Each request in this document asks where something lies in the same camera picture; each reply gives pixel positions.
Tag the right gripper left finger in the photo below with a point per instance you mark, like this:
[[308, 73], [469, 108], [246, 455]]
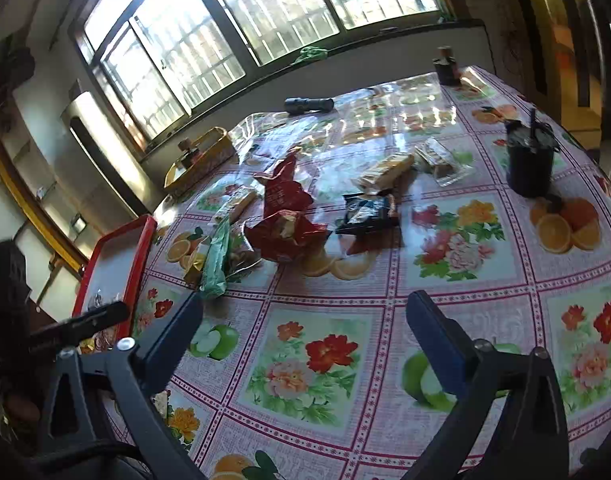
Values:
[[137, 373]]

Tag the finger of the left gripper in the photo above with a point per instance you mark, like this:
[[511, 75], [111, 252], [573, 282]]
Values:
[[101, 318]]

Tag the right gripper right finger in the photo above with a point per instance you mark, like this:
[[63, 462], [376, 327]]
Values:
[[472, 371]]

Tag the clear packet brown snacks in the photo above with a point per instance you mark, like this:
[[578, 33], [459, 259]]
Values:
[[242, 257]]

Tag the red rectangular tray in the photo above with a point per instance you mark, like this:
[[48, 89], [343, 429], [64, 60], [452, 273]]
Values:
[[114, 272]]

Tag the yellow biscuit packet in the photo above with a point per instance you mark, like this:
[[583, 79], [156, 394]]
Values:
[[195, 266]]

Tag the green wafer packet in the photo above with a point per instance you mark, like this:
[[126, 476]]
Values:
[[213, 282]]

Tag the small yellow packet on table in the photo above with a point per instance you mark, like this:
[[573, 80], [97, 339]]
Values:
[[236, 204]]

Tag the dark bottle in box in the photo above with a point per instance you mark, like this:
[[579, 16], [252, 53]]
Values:
[[190, 153]]

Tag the black snack packet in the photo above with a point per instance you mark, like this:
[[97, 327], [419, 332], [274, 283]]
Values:
[[368, 212]]

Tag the large red snack bag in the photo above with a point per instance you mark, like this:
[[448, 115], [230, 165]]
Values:
[[285, 236]]

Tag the yellow cardboard box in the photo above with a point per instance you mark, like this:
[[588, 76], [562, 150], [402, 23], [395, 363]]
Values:
[[216, 147]]

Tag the clear rice cracker packet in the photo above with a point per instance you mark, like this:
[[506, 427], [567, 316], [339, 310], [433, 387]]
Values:
[[441, 163]]

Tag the yellow wafer packet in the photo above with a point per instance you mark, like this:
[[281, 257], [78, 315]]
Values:
[[382, 175]]

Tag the red pyramid snack bag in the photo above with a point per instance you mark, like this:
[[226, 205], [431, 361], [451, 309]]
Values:
[[281, 190]]

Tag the floral plastic tablecloth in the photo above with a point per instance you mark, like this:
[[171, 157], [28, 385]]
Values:
[[308, 369]]

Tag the dark cup with straw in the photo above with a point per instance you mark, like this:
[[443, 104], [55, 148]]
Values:
[[530, 149]]

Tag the black flashlight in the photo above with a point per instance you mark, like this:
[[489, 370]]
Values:
[[301, 106]]

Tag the green cloth on windowsill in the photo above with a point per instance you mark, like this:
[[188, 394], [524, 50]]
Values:
[[310, 55]]

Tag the window with frame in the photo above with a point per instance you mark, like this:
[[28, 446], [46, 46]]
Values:
[[160, 63]]

